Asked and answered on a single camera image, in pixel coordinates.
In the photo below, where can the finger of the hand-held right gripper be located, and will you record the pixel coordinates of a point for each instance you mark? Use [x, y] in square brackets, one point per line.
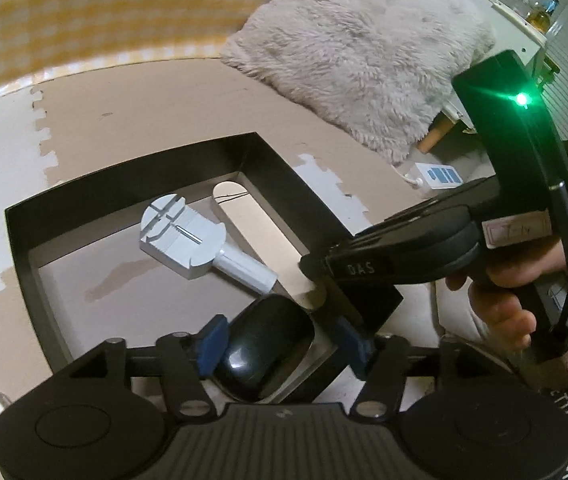
[316, 265]

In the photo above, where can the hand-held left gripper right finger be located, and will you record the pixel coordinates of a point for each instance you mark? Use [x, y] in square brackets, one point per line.
[356, 352]

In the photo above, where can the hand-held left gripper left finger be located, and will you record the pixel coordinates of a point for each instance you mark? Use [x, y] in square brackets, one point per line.
[211, 347]

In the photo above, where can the black glossy earbud case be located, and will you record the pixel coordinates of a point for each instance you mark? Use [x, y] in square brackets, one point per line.
[259, 345]

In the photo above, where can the black rectangular tray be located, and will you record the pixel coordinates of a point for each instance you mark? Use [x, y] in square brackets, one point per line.
[289, 180]

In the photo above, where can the grey watch link remover tool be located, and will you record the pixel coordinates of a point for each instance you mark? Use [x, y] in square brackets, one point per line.
[183, 245]

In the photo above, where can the person's right hand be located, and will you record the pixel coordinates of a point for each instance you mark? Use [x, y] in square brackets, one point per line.
[499, 310]

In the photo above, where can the white power strip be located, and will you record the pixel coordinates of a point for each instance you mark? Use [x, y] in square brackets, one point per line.
[441, 175]

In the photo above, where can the fluffy white pillow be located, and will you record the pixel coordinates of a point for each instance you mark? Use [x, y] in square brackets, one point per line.
[364, 45]

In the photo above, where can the white side table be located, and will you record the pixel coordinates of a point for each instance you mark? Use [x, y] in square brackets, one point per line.
[514, 45]

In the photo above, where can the beige and white foam mat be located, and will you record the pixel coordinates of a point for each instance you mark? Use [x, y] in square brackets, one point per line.
[138, 110]

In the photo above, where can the amber glass bottle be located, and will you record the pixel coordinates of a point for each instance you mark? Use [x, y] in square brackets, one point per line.
[539, 17]

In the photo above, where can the yellow checked blanket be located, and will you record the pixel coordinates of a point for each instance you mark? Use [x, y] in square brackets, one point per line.
[88, 20]

